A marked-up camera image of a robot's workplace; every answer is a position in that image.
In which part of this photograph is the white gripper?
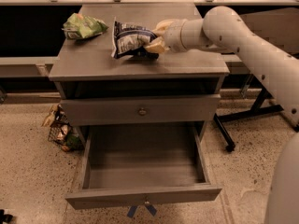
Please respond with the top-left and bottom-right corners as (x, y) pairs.
(144, 19), (187, 54)

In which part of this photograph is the blue chip bag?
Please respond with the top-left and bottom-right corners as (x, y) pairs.
(111, 21), (159, 60)

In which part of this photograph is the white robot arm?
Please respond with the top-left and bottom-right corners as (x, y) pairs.
(145, 6), (299, 224)

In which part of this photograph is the grey wooden drawer cabinet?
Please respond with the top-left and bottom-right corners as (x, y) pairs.
(48, 2), (230, 147)

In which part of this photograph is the round brass top drawer knob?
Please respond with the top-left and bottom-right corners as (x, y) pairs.
(138, 107), (147, 116)

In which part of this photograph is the green chip bag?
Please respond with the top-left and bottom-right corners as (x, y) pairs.
(62, 13), (108, 40)

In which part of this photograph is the closed grey top drawer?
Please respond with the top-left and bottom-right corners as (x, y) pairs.
(61, 94), (221, 126)

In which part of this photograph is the open grey middle drawer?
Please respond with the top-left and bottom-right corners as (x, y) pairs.
(65, 122), (221, 209)

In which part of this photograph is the black stand table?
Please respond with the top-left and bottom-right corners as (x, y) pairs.
(212, 12), (299, 153)

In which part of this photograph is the blue tape cross on floor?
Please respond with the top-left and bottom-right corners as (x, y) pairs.
(127, 204), (157, 218)

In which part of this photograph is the wire basket with snacks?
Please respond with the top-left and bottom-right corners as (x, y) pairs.
(42, 104), (84, 152)

